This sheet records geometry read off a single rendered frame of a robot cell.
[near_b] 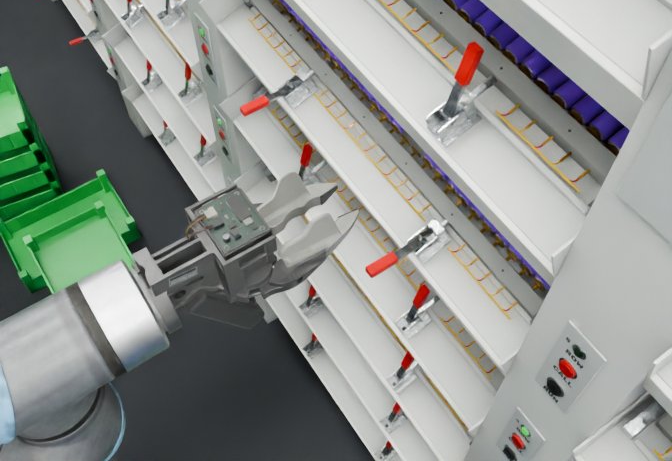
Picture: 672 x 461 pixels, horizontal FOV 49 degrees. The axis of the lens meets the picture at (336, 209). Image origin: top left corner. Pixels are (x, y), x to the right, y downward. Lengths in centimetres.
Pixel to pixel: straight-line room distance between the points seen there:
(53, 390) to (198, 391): 115
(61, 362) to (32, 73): 191
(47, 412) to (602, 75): 49
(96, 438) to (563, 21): 55
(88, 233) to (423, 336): 116
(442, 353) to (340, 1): 47
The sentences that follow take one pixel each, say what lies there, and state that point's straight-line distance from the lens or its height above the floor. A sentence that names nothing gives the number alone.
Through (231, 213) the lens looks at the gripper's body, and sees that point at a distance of 66.
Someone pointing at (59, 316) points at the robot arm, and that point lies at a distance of 65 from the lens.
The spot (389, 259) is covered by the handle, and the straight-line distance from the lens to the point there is 78.
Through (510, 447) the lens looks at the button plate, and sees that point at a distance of 87.
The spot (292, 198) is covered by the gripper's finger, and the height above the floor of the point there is 105.
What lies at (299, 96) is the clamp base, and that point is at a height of 97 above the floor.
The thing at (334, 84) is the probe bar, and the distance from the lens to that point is 91.
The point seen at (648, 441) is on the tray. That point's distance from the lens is 77.
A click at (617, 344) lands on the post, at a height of 115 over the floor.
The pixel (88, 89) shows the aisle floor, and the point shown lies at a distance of 239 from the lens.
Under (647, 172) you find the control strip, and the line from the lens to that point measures 46.
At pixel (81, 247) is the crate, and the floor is 7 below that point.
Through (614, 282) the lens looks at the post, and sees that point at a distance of 54.
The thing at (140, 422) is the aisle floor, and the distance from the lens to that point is 179.
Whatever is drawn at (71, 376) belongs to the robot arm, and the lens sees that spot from 65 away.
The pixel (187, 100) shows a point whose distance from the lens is 150.
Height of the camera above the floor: 165
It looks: 56 degrees down
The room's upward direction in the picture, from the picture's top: straight up
